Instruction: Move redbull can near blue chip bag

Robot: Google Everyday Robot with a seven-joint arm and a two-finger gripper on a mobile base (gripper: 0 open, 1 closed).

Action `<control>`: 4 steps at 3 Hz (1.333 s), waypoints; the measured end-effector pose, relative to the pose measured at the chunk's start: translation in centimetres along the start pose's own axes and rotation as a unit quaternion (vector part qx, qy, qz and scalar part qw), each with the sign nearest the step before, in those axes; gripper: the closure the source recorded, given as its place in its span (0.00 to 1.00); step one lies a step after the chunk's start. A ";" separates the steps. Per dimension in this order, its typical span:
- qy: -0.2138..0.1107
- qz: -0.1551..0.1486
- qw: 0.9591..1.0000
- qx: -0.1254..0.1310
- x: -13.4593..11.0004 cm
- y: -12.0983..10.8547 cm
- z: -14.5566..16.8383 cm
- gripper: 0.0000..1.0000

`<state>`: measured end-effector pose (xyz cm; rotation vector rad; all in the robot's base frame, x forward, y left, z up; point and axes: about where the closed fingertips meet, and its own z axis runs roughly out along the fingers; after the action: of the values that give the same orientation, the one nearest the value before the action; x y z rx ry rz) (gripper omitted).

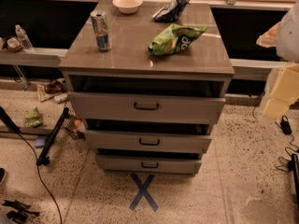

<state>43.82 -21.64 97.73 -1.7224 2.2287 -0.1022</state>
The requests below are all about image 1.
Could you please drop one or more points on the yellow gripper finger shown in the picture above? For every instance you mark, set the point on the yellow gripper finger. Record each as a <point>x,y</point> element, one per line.
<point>269,38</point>
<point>285,92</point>

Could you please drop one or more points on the redbull can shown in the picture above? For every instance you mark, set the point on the redbull can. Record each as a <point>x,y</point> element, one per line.
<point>101,31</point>

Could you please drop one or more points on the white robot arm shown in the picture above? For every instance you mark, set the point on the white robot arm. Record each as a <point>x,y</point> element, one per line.
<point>284,36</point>

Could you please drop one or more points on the green chip bag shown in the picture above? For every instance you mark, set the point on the green chip bag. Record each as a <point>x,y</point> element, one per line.
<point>174,39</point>

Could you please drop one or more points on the blue chip bag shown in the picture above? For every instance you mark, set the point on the blue chip bag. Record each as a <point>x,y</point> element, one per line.
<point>170,12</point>

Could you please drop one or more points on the green bag on floor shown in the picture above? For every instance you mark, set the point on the green bag on floor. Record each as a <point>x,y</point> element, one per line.
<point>32,118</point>

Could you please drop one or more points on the black power adapter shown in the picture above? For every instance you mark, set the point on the black power adapter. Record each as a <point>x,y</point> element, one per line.
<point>285,125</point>

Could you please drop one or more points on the grey drawer cabinet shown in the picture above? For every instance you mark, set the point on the grey drawer cabinet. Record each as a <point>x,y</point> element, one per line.
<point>202,70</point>

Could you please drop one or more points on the white bowl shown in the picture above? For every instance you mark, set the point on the white bowl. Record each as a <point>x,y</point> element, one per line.
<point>127,6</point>

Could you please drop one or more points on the blue tape cross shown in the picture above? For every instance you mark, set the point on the blue tape cross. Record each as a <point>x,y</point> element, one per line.
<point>143,193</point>

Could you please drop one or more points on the snack wrappers on floor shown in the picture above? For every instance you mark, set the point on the snack wrappers on floor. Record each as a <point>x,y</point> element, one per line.
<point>48,91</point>

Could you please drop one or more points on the plastic water bottle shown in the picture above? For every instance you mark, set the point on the plastic water bottle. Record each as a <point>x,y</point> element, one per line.
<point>23,37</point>

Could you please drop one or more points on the black tripod leg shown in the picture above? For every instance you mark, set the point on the black tripod leg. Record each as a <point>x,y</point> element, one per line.
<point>43,158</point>

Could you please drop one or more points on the crumpled item on shelf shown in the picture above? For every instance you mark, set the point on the crumpled item on shelf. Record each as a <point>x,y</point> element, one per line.
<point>10,44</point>

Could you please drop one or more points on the black clips on floor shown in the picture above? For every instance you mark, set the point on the black clips on floor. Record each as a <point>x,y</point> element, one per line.
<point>18,214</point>

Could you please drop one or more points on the wire basket with fruit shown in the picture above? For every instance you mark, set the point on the wire basket with fruit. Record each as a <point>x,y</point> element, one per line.
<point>73,126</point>

